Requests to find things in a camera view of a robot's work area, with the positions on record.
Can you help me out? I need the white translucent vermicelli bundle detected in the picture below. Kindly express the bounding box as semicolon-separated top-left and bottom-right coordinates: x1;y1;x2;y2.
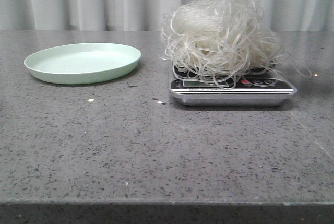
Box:
161;0;312;87

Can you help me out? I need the light green round plate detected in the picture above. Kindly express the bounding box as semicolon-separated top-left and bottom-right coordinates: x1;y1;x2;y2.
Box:
24;43;141;85

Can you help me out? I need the black silver kitchen scale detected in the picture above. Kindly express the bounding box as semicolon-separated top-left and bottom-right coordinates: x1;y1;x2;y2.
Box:
169;66;297;107

